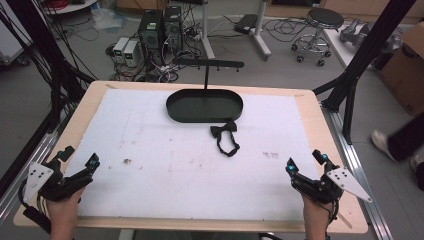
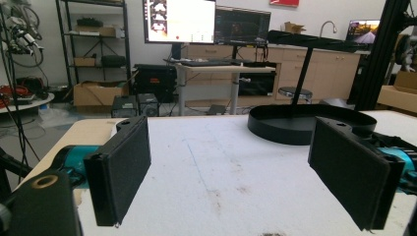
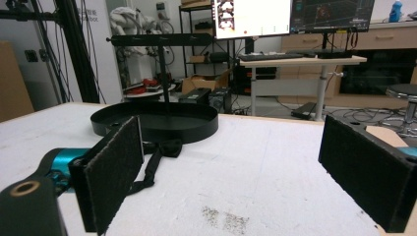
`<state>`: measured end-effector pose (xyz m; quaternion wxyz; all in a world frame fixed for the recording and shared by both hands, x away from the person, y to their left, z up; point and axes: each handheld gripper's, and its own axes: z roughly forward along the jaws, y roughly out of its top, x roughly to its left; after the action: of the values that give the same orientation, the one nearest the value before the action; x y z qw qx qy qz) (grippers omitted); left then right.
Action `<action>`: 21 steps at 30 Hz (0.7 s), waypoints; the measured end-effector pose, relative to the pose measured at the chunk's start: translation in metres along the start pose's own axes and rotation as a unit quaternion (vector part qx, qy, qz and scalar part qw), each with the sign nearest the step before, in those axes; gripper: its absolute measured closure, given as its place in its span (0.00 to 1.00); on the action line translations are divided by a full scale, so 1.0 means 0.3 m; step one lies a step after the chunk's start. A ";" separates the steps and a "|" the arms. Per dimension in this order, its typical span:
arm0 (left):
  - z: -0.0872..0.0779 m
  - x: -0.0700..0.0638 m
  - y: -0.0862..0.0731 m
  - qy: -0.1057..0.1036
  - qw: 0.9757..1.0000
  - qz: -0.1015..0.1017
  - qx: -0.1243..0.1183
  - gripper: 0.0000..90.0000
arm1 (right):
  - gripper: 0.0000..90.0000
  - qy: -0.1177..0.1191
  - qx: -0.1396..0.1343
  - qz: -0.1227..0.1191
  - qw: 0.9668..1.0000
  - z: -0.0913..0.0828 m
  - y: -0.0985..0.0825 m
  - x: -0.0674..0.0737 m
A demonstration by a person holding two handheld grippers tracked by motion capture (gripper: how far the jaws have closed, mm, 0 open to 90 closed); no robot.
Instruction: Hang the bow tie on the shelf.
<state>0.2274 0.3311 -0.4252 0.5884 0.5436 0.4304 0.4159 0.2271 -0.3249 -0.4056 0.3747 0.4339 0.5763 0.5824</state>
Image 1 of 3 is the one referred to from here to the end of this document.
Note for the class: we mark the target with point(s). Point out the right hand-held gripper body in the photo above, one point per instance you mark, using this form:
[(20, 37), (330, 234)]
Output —
[(320, 191)]

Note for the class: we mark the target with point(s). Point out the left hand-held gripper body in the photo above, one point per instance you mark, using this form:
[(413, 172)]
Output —
[(58, 186)]

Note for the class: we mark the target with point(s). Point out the person's right hand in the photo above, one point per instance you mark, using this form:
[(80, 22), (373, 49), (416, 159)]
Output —
[(315, 213)]

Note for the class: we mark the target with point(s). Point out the person's left hand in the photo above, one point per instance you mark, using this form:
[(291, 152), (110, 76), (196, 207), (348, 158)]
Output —
[(63, 211)]

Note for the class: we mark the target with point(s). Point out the black bow tie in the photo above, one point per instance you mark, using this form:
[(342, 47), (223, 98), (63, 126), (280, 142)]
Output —
[(222, 130)]

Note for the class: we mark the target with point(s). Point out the white table mat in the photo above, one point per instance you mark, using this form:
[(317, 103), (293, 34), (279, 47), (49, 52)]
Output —
[(186, 166)]

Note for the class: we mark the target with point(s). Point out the black stand with oval tray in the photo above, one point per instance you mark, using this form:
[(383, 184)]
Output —
[(204, 106)]

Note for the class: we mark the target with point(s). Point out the grey power supply unit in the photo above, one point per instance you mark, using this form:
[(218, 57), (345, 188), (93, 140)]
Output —
[(120, 48), (131, 53)]

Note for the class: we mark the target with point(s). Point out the brown cardboard box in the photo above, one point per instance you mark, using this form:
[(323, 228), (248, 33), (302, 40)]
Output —
[(405, 73)]

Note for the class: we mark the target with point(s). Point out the grey machine part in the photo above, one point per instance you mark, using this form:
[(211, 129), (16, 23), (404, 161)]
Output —
[(354, 31)]

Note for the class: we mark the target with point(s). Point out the white desk leg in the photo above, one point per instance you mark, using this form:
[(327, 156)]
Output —
[(260, 33), (206, 30)]

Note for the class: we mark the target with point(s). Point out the black round stool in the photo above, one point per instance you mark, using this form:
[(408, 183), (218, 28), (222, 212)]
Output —
[(323, 18)]

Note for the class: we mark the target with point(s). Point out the clear plastic bag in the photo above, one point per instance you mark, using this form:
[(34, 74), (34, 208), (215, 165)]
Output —
[(108, 18)]

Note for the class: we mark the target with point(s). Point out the black computer tower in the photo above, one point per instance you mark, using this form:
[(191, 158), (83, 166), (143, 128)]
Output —
[(173, 28), (151, 33)]

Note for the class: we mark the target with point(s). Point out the white round table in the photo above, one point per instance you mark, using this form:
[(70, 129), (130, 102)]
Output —
[(68, 6)]

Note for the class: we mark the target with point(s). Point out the flat black device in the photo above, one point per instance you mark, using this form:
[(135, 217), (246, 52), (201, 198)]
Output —
[(246, 24)]

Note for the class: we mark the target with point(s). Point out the aluminium rail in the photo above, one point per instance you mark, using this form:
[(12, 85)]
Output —
[(358, 170), (23, 166)]

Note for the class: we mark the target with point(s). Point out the black metal frame stand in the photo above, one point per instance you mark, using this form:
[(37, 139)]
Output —
[(40, 43), (363, 56)]

